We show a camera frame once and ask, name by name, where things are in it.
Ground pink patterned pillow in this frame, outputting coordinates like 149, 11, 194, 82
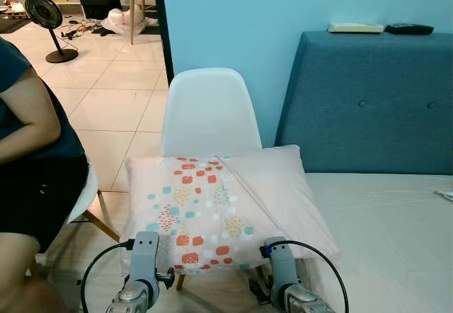
119, 144, 341, 275

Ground white chair with wooden legs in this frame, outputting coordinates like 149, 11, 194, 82
65, 161, 121, 244

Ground white plastic shell chair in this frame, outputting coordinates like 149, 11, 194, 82
159, 67, 264, 290

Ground white sheeted mattress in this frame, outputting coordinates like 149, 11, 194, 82
303, 173, 453, 313

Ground person in dark clothes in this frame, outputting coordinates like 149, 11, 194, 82
0, 37, 90, 313

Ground blue upholstered headboard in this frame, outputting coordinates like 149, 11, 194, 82
275, 31, 453, 176

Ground white plastic bag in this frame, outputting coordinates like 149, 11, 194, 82
102, 6, 147, 35

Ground wooden table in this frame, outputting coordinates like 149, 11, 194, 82
115, 0, 154, 45

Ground white remote control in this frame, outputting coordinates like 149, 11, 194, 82
328, 23, 384, 35

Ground black standing fan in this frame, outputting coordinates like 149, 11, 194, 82
24, 0, 79, 64

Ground dark floor rug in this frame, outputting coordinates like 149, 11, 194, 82
0, 17, 33, 35

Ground black remote control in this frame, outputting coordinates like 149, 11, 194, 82
384, 23, 435, 36

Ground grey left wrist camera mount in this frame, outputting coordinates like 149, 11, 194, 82
127, 232, 161, 292

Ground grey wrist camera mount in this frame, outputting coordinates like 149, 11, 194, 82
127, 232, 161, 292
262, 237, 299, 294

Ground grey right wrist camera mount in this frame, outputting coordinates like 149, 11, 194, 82
262, 237, 299, 294

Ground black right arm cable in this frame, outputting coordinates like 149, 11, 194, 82
263, 239, 350, 313

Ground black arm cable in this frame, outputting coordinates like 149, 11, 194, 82
263, 239, 350, 313
80, 239, 136, 313

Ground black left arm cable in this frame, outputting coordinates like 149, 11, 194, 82
80, 239, 136, 313

